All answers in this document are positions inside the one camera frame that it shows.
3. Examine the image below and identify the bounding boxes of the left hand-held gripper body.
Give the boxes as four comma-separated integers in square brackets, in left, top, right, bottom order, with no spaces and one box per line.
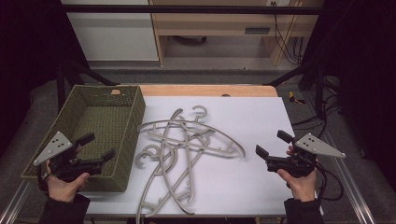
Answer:
[33,131,103,183]

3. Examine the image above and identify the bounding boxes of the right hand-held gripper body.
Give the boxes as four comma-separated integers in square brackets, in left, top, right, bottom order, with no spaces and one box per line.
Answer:
[265,133,347,179]

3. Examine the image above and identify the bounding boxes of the green woven basket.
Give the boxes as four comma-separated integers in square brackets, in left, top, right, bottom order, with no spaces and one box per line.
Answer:
[21,84,147,193]

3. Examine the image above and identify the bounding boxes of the person's right hand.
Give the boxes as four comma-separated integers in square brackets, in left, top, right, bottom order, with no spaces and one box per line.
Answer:
[276,169,318,203]

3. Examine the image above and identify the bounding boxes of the person's left hand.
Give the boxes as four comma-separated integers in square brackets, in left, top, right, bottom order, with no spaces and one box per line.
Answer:
[46,161,92,203]

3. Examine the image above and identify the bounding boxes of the white table sheet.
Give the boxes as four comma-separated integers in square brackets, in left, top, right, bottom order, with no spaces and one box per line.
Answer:
[85,95,325,217]

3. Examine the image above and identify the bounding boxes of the yellow and black clip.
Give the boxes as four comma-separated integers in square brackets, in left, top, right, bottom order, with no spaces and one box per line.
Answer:
[288,91,306,105]

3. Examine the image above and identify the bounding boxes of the black metal stand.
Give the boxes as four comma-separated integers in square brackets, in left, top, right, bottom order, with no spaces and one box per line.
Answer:
[263,60,326,120]
[55,59,120,113]

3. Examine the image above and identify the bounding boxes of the dark curtain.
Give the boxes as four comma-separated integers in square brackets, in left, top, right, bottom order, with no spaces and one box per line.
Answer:
[303,0,396,190]
[0,0,88,153]

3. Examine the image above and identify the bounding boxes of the white cabinet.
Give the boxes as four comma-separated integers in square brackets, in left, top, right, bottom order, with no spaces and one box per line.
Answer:
[61,0,160,63]

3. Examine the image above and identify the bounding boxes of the grey desk label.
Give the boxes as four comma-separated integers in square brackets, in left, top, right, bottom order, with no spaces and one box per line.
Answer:
[244,27,271,35]

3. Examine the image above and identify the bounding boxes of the wooden desk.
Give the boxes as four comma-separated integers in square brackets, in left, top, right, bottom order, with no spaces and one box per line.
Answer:
[148,0,325,67]

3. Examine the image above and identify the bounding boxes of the black floor cables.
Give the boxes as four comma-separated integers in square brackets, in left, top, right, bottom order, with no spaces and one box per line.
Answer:
[291,76,342,148]

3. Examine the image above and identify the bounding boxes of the left hand-held gripper cable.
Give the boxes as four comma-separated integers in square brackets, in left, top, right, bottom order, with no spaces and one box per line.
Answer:
[36,164,52,192]

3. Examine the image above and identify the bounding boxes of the hand-held gripper cable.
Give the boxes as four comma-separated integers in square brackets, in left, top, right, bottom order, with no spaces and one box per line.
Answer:
[36,164,52,192]
[312,161,345,203]

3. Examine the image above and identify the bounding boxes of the right hand-held gripper cable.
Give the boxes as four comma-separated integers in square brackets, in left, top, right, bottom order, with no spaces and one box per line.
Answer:
[312,161,345,203]

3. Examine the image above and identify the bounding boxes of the aluminium rail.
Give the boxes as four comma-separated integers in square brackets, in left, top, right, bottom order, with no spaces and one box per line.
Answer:
[0,180,32,224]
[303,92,377,224]

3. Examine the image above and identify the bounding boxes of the black wall cables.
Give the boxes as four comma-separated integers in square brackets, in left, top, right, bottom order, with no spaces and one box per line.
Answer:
[270,1,305,65]

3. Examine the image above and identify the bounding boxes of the black frame bar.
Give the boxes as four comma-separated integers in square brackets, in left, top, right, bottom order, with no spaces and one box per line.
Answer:
[60,4,325,16]

